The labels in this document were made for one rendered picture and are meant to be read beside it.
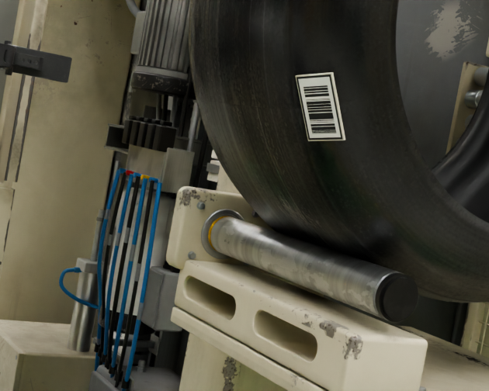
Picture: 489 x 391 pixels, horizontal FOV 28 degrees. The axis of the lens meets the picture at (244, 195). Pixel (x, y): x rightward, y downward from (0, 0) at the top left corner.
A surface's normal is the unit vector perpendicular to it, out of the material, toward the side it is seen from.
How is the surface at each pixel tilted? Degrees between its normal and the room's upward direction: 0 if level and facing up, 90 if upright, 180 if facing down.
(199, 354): 90
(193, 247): 90
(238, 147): 126
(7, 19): 90
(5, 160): 90
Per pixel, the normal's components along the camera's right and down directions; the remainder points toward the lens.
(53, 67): 0.48, 0.14
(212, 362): -0.86, -0.13
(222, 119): -0.84, 0.35
